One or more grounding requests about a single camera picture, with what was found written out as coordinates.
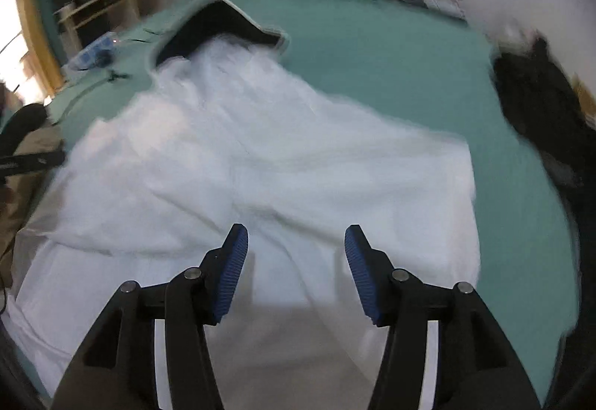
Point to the white garment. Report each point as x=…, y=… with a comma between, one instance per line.
x=260, y=144

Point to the dark cloth with pale edge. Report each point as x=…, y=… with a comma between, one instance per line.
x=214, y=30

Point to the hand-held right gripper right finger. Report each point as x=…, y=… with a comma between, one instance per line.
x=361, y=270

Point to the tan cloth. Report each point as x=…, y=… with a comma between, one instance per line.
x=28, y=200

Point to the yellow wooden frame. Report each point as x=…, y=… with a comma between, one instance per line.
x=39, y=42

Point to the pile of black clothes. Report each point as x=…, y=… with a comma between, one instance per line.
x=540, y=102

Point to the blue and white box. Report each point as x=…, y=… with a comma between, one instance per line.
x=95, y=51

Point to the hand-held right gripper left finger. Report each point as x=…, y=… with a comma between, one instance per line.
x=233, y=265

